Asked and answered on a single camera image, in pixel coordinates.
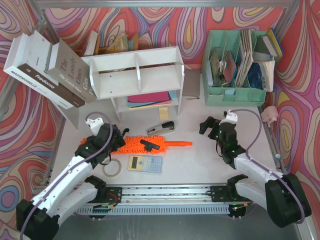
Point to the white wooden bookshelf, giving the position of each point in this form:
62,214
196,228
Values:
116,76

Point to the books in organizer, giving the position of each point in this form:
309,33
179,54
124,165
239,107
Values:
266,55

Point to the orange chenille duster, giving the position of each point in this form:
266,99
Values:
147,145

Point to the small red pencil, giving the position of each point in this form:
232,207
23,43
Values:
193,98

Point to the mint green desk organizer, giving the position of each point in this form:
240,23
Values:
227,59

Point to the grey notebook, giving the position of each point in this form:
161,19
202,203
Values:
191,85

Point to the yellow grey calculator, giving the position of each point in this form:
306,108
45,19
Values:
145,163

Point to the large white brown book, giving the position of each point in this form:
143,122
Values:
27,61

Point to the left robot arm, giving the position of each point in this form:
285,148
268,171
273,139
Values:
41,217

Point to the white utility knife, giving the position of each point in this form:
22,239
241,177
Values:
125,131

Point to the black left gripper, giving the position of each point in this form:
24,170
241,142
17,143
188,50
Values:
117,137

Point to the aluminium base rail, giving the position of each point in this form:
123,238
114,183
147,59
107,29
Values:
166,199

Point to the grey Lonely Ones book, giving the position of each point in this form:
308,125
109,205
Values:
71,71

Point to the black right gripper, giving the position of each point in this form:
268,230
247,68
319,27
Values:
213,127

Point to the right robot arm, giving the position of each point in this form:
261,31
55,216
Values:
281,195

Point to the roll of tape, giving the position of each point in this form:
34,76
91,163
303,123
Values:
112,169

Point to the books behind shelf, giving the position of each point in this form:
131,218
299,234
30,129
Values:
120,44

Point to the grey black stapler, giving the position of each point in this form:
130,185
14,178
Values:
161,129

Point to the stack of coloured paper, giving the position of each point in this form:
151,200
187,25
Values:
151,99

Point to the pink piggy figurine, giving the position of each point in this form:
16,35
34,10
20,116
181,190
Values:
269,115

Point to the yellow sticky note pad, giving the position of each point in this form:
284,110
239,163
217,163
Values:
163,113

